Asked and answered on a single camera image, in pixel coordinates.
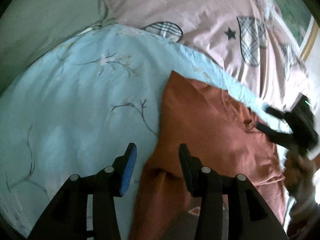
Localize person's right hand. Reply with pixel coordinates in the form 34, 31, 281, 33
284, 147, 319, 239

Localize gold framed landscape painting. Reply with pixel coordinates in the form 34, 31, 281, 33
274, 0, 319, 61

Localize green pillow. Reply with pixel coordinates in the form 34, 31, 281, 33
1, 0, 107, 91

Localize light blue floral quilt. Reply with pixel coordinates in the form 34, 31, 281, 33
1, 24, 289, 238

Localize pink heart pattern duvet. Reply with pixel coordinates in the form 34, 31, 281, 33
104, 0, 311, 109

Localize rust orange knit garment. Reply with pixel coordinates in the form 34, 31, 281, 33
129, 72, 286, 239

